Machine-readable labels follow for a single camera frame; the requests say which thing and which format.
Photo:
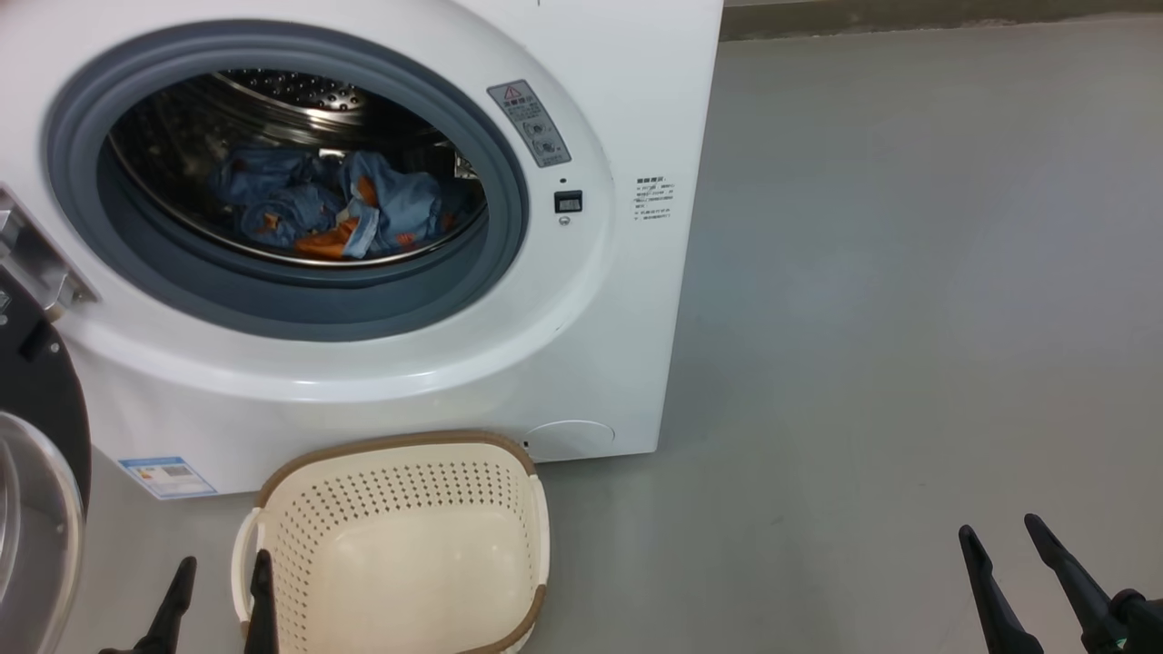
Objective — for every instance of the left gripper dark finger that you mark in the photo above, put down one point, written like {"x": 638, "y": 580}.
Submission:
{"x": 173, "y": 618}
{"x": 262, "y": 609}

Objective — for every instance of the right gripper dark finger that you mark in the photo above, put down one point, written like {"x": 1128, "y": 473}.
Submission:
{"x": 1086, "y": 599}
{"x": 995, "y": 613}

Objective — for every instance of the black round glass washer door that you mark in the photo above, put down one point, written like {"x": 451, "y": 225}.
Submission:
{"x": 41, "y": 391}

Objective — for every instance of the cream perforated laundry basket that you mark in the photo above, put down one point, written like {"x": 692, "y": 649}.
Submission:
{"x": 409, "y": 563}

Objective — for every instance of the grey rubber door gasket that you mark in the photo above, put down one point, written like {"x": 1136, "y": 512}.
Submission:
{"x": 273, "y": 309}

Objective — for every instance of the white front-load washing machine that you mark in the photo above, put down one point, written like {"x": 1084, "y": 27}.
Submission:
{"x": 618, "y": 318}

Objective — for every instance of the black door latch socket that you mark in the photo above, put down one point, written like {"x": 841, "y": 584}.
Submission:
{"x": 568, "y": 202}

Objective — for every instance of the blue white energy label sticker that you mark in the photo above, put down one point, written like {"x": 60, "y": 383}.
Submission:
{"x": 168, "y": 477}

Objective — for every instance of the round white filter cover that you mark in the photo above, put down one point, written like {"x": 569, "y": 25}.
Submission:
{"x": 572, "y": 440}

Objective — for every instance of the steel perforated washer drum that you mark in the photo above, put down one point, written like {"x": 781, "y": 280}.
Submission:
{"x": 300, "y": 95}

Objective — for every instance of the grey warning label sticker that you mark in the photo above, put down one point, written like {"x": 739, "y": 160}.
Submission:
{"x": 531, "y": 123}

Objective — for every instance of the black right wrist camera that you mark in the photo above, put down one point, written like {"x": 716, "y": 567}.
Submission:
{"x": 1145, "y": 622}

